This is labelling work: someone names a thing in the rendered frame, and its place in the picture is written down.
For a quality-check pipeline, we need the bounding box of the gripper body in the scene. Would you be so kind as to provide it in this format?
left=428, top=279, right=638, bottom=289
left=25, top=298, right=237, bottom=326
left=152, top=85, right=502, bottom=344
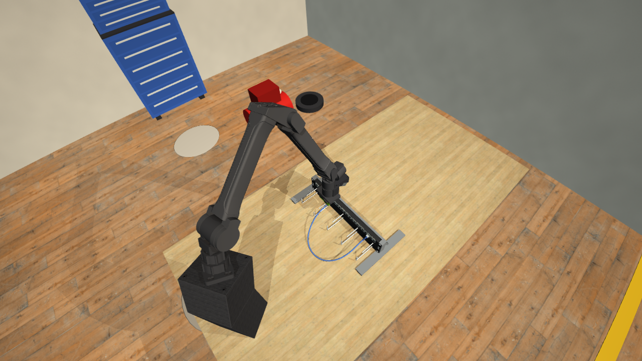
left=316, top=185, right=341, bottom=205

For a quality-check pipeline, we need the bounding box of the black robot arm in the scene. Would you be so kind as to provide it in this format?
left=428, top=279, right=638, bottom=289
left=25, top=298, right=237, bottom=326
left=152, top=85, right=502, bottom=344
left=196, top=102, right=349, bottom=286

